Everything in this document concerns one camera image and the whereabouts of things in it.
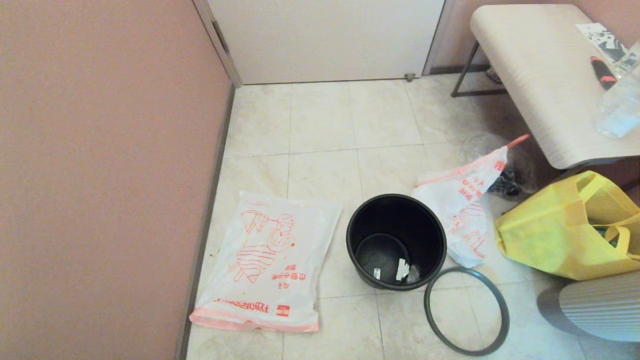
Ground black orange utility knife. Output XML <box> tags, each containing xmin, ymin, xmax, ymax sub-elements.
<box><xmin>590</xmin><ymin>55</ymin><xmax>618</xmax><ymax>91</ymax></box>

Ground white door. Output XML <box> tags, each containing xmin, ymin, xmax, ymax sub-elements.
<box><xmin>206</xmin><ymin>0</ymin><xmax>446</xmax><ymax>85</ymax></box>

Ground grey wall baseboard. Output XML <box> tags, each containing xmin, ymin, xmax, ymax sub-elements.
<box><xmin>175</xmin><ymin>82</ymin><xmax>236</xmax><ymax>360</ymax></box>

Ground beige bench metal legs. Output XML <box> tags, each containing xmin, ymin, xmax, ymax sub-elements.
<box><xmin>451</xmin><ymin>4</ymin><xmax>640</xmax><ymax>170</ymax></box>

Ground black white printed leaflet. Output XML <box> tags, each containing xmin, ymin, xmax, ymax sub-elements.
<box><xmin>575</xmin><ymin>22</ymin><xmax>638</xmax><ymax>68</ymax></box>

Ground clear plastic bag dark contents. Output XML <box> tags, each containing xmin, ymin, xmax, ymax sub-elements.
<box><xmin>465</xmin><ymin>132</ymin><xmax>538</xmax><ymax>198</ymax></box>

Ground green item in tote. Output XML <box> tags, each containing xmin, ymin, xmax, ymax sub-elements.
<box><xmin>592</xmin><ymin>225</ymin><xmax>621</xmax><ymax>248</ymax></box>

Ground yellow fabric tote bag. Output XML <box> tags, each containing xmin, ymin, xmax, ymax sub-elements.
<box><xmin>495</xmin><ymin>170</ymin><xmax>640</xmax><ymax>281</ymax></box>

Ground grey ribbed round object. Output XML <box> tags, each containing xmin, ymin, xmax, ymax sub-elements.
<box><xmin>537</xmin><ymin>272</ymin><xmax>640</xmax><ymax>343</ymax></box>

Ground white trash bag red cartoon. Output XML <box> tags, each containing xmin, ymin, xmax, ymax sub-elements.
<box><xmin>189</xmin><ymin>190</ymin><xmax>343</xmax><ymax>333</ymax></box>

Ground black trash bin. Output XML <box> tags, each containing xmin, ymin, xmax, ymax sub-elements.
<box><xmin>346</xmin><ymin>193</ymin><xmax>448</xmax><ymax>292</ymax></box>

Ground grey bin retaining ring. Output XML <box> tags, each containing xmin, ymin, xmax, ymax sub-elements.
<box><xmin>424</xmin><ymin>266</ymin><xmax>511</xmax><ymax>357</ymax></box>

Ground large clear plastic bottle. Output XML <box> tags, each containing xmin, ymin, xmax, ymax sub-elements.
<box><xmin>594</xmin><ymin>42</ymin><xmax>640</xmax><ymax>140</ymax></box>

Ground white plastic bag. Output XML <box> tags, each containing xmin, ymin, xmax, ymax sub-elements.
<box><xmin>411</xmin><ymin>134</ymin><xmax>531</xmax><ymax>269</ymax></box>

